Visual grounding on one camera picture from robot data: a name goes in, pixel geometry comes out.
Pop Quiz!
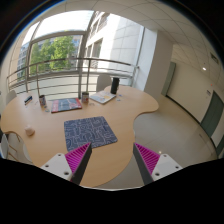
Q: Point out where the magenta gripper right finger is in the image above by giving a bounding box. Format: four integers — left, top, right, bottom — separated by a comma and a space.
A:
132, 142, 184, 186

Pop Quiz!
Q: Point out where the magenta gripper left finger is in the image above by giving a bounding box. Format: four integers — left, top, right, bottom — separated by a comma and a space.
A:
40, 142, 93, 186

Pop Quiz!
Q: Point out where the blue patterned mouse pad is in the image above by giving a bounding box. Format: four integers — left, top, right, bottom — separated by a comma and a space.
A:
64, 116, 118, 151

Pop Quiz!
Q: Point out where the red book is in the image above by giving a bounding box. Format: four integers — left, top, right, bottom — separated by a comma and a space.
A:
51, 98, 82, 113

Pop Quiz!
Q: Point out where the red white can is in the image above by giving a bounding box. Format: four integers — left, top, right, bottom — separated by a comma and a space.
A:
81, 92, 89, 103

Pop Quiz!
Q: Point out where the patterned cup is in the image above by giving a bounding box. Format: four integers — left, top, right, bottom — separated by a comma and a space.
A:
39, 95, 46, 107

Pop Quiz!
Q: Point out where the green door right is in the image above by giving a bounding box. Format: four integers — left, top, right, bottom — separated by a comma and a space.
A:
201, 92, 224, 137

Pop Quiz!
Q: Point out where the blue small box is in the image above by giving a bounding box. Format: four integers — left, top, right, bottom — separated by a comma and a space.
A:
24, 96, 33, 104

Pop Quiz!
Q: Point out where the grey chair behind table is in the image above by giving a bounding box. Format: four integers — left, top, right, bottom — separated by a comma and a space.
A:
96, 74, 112, 92

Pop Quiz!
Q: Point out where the black cylindrical speaker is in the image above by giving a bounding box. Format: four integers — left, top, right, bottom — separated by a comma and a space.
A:
110, 77, 119, 94

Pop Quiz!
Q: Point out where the metal railing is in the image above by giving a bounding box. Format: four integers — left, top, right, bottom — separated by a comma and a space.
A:
7, 57, 139, 96

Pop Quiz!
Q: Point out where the grey door far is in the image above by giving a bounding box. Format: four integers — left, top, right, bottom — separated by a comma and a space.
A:
161, 62, 176, 96

